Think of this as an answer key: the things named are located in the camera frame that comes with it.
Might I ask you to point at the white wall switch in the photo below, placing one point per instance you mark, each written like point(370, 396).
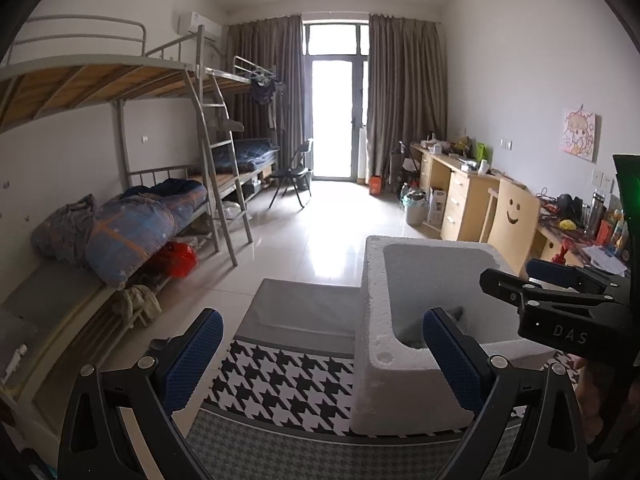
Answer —
point(507, 144)

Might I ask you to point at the orange box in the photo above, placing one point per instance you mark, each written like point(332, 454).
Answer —
point(375, 186)

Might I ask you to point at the black folded rack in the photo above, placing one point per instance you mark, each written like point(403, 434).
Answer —
point(400, 167)

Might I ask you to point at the wooden smiley face chair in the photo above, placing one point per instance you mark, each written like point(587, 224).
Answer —
point(515, 220)

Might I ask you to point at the white carton box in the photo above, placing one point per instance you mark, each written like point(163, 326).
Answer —
point(436, 206)

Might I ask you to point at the white paper sheet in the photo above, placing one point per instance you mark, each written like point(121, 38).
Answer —
point(602, 259)

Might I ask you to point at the grey patterned blanket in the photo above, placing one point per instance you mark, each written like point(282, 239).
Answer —
point(62, 232)

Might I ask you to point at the white air conditioner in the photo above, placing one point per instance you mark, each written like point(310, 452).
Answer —
point(197, 24)

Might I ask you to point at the white foam box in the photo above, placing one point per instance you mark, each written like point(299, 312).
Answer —
point(372, 310)

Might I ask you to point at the beige cloth bundle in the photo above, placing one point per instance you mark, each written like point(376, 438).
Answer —
point(135, 305)

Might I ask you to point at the glass balcony door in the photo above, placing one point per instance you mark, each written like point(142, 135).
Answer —
point(332, 110)

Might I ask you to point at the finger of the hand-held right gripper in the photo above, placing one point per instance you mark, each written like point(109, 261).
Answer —
point(505, 287)
point(550, 268)

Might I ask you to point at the black round appliance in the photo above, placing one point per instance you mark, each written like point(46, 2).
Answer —
point(567, 204)

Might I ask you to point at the houndstooth tablecloth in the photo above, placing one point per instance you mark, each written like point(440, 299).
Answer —
point(280, 385)

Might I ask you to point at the green packet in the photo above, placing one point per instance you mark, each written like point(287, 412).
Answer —
point(480, 151)

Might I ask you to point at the grey trash bin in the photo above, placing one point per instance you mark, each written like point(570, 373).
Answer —
point(415, 210)

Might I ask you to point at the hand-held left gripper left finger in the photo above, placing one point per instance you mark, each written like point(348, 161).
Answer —
point(192, 360)

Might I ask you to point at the black folding chair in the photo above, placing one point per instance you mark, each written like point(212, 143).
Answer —
point(295, 170)

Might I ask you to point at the person's right hand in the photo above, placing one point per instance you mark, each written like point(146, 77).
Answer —
point(587, 395)

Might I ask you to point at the dark blue folded bedding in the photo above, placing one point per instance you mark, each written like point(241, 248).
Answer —
point(255, 152)

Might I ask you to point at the red plastic bag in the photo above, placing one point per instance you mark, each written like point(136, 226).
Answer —
point(180, 259)

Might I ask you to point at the grey metal bunk bed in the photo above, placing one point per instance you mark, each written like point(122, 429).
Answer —
point(240, 75)
point(120, 85)

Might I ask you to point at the cluster of toiletry bottles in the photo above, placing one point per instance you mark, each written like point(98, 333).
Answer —
point(607, 225)

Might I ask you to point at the cartoon wall poster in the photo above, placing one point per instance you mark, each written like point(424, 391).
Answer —
point(579, 135)

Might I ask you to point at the white wall socket panel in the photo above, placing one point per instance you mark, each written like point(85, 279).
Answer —
point(602, 181)

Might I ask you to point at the dark hanging clothes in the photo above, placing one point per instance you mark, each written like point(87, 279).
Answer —
point(262, 91)

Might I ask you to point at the blue orange star quilt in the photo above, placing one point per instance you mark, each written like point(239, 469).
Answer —
point(135, 230)

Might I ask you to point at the long wooden desk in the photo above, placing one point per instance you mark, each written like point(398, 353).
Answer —
point(457, 200)

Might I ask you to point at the brown curtain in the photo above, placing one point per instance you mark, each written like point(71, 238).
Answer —
point(267, 90)
point(405, 95)

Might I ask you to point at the red toy figure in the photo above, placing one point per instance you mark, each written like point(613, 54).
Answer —
point(561, 254)

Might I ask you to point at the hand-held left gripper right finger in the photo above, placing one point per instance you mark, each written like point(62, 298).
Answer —
point(450, 355)

